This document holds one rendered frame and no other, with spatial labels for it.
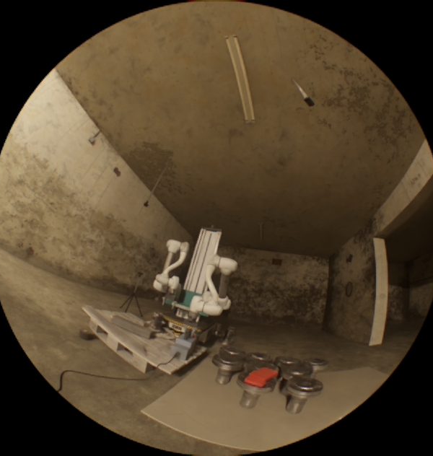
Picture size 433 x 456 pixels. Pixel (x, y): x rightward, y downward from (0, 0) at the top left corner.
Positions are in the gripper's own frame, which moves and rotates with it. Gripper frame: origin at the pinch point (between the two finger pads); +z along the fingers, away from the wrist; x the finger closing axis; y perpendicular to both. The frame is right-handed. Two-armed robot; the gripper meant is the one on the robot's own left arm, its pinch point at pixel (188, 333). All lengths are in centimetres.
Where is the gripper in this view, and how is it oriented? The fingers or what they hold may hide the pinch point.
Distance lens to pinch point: 157.5
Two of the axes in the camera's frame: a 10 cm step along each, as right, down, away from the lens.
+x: -9.7, -1.8, 1.8
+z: -2.4, 8.9, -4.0
